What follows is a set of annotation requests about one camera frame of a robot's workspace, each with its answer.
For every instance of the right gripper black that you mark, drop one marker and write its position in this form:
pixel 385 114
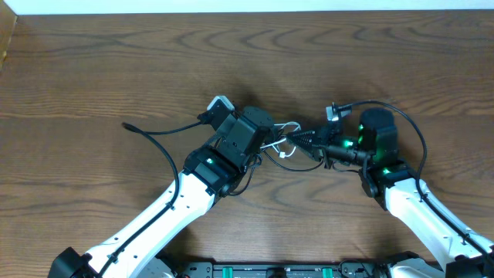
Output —
pixel 322 143

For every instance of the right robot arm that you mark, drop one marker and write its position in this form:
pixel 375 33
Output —
pixel 398 189

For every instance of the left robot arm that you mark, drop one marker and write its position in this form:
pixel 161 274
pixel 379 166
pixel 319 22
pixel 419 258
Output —
pixel 209 174

